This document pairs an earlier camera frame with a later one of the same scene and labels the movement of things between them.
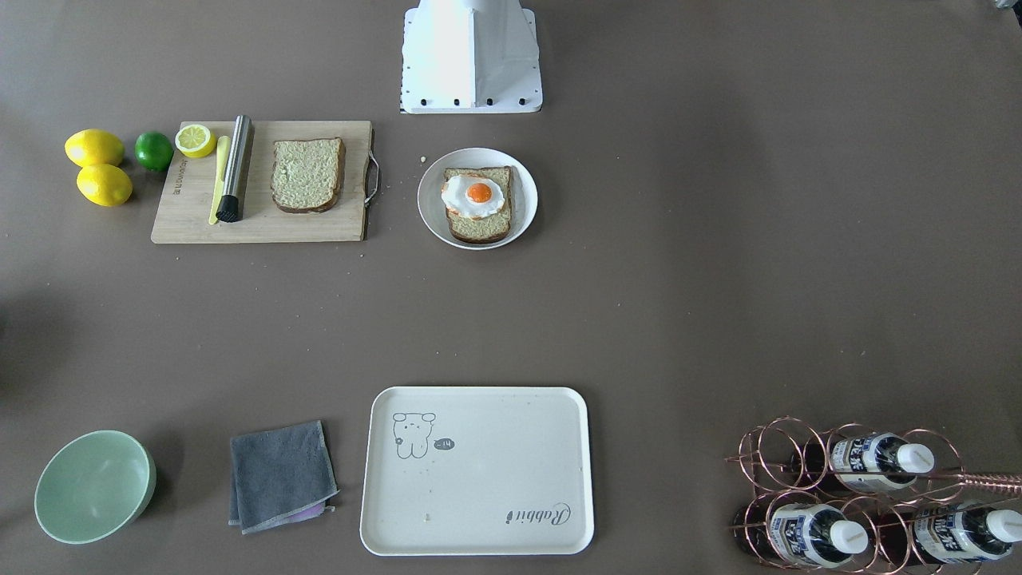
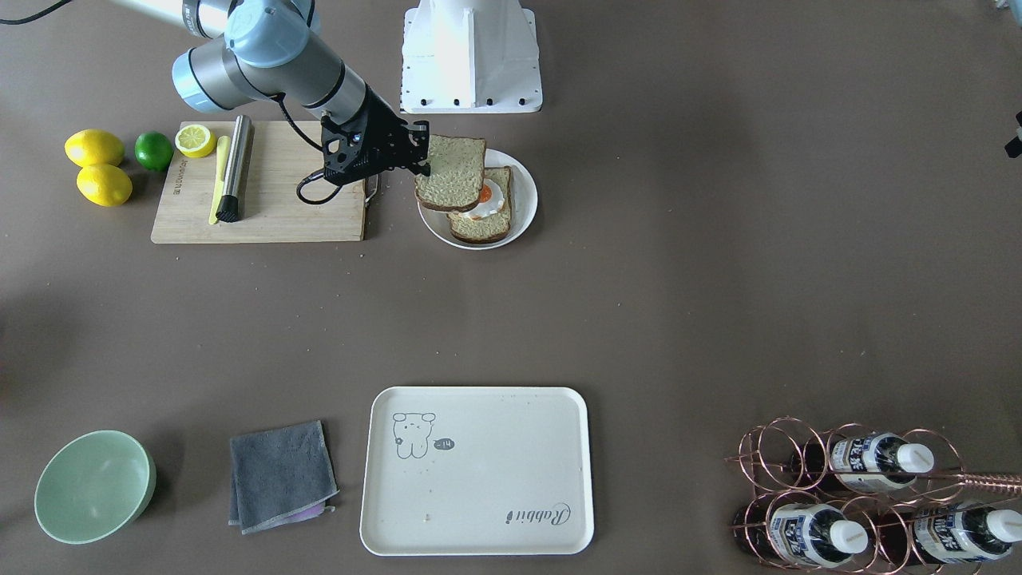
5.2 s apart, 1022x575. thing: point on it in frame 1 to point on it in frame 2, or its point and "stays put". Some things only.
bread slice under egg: (483, 229) stays put
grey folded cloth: (280, 476) stays put
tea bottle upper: (872, 462) stays put
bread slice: (308, 175) to (457, 171)
